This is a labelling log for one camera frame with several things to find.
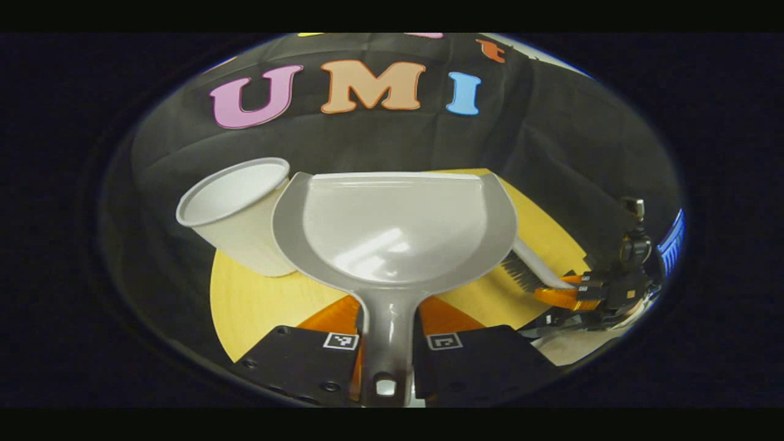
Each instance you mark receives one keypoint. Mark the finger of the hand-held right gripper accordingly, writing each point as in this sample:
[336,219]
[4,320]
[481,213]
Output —
[588,280]
[566,298]

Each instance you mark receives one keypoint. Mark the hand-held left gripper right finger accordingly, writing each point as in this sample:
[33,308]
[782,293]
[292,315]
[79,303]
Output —
[484,364]

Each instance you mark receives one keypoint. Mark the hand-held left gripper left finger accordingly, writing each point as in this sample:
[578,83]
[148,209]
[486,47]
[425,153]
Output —
[294,361]

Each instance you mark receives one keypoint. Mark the small grey broom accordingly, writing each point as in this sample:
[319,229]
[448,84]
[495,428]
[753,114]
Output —
[539,260]

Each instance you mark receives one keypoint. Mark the grey dustpan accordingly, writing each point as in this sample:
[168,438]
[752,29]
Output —
[392,233]

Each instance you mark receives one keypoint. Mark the white paper cup garbage bin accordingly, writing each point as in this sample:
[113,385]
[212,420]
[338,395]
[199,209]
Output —
[233,196]

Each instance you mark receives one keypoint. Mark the wooden desktop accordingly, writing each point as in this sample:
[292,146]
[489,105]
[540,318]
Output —
[257,306]

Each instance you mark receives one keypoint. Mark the blue striped object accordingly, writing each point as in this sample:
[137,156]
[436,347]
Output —
[672,245]

